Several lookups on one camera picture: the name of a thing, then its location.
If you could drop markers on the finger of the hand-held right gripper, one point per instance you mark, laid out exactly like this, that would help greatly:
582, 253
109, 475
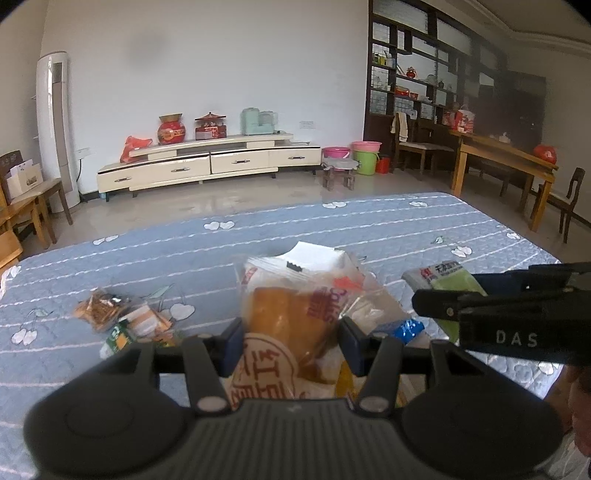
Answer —
531, 279
443, 304

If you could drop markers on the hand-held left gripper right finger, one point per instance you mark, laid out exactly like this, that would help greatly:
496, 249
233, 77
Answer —
353, 346

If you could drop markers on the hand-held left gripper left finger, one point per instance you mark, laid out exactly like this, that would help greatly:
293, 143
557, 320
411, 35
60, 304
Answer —
233, 350

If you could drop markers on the light green snack packet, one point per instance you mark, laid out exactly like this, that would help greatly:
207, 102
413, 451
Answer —
455, 281

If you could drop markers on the clear bread roll packet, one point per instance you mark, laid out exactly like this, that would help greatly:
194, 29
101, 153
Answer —
277, 314

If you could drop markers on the white cardboard tray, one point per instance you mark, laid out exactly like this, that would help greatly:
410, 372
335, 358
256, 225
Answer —
314, 256

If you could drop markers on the person's right forearm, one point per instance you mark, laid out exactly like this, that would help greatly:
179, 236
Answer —
581, 406

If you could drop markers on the blue snack packet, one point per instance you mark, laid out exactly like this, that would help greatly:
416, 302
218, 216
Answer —
401, 330

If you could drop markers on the dark wooden dining chair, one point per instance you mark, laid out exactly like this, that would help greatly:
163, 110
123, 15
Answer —
570, 198
425, 147

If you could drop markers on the orange white snack packet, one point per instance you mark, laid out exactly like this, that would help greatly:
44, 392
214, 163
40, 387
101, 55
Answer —
141, 321

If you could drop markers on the blue quilted blanket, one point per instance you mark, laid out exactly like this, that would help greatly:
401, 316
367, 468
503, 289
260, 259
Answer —
184, 258

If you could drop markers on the green white snack packet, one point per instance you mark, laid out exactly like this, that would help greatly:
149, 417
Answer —
115, 341

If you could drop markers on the red round ornament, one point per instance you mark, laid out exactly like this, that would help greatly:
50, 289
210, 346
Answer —
545, 153

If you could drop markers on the wooden dining table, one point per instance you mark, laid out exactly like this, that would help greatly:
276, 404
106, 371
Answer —
498, 147

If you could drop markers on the golden brown snack packet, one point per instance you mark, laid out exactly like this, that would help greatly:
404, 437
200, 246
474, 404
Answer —
99, 309

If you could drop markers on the small red bucket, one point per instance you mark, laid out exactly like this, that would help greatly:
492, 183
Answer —
383, 165

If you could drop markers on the green plastic bucket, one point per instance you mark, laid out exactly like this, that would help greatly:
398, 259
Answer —
366, 164

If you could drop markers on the small wooden stool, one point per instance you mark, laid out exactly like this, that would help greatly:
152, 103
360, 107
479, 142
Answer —
339, 177

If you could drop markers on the red white gift bag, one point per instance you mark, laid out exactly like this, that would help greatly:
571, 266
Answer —
459, 121

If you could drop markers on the pink plastic basin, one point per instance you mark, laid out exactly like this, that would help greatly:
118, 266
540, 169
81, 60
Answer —
336, 152
367, 146

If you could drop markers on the beige towel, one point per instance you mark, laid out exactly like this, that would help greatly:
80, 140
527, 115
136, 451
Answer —
400, 127

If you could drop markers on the cream low cabinet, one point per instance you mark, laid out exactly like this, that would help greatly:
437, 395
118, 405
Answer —
231, 161

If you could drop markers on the red lidded gift box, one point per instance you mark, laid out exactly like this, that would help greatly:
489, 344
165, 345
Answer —
210, 129

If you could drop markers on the red plastic bag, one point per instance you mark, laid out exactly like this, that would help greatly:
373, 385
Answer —
134, 147

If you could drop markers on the red round jar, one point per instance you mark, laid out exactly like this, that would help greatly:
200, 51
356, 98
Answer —
171, 131

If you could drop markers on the mint green kitchen appliance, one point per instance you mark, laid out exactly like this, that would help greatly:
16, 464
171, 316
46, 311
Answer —
251, 121

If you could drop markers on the dark-backed wooden chair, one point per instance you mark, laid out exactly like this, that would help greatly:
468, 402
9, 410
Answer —
51, 189

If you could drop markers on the dark wooden shelf unit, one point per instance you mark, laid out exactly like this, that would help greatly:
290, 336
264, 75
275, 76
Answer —
415, 46

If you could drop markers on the white cardboard box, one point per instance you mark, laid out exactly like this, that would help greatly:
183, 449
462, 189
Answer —
25, 177

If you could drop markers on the white standing air conditioner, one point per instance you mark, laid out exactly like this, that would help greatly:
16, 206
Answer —
57, 138

